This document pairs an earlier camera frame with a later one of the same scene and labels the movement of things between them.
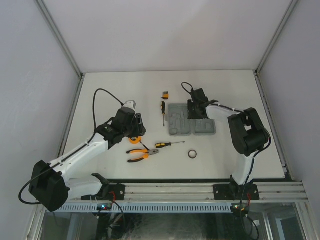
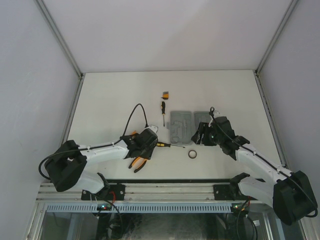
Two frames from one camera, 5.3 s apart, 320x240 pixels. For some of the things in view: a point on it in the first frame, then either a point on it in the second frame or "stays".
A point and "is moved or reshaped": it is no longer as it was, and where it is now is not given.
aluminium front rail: x=282 y=192 stays
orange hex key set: x=165 y=95 stays
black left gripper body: x=127 y=130 to x=147 y=151
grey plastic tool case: x=179 y=125 is moved or reshaped
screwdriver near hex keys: x=163 y=105 stays
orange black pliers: x=145 y=153 is moved or reshaped
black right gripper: x=190 y=115 to x=202 y=129
